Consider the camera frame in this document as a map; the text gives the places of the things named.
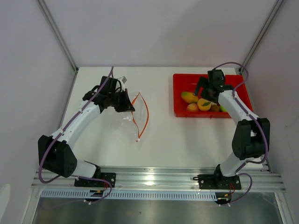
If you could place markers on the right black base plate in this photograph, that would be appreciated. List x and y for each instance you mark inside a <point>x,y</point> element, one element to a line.
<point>223,183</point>

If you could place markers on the clear orange-zip bag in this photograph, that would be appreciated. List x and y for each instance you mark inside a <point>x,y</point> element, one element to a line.
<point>133,124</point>

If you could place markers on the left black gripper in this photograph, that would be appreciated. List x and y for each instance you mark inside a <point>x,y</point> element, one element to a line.
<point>127,106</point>

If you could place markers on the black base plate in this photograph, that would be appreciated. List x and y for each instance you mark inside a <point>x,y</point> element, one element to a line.
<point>223,183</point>
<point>109,177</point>

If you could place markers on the white slotted cable duct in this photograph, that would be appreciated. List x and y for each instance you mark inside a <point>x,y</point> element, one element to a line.
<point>135,194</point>

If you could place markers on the aluminium mounting rail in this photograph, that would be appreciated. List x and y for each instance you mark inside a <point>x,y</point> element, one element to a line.
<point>181,179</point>

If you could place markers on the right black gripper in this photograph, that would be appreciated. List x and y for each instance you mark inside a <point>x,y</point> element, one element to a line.
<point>202,82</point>

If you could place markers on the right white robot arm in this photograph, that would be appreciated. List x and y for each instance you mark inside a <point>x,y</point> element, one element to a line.
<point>251,137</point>

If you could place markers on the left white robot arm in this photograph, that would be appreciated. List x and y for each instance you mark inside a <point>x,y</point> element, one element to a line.
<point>56,151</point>

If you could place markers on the green apple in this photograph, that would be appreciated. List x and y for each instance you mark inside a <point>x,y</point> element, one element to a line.
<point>223,109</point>

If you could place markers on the yellow orange with leaf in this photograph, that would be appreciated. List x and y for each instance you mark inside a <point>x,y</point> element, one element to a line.
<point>204,105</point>

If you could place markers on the pink peach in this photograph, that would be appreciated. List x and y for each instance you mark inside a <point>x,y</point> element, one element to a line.
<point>193,107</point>

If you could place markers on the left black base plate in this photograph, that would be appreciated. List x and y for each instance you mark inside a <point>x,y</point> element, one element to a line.
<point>109,177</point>

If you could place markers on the red plastic tray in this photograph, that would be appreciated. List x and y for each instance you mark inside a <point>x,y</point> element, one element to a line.
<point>188,82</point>

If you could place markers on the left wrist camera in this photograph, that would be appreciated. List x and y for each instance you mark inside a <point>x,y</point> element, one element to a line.
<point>122,79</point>

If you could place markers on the yellow-green mango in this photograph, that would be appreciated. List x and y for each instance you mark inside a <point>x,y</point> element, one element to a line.
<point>189,97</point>

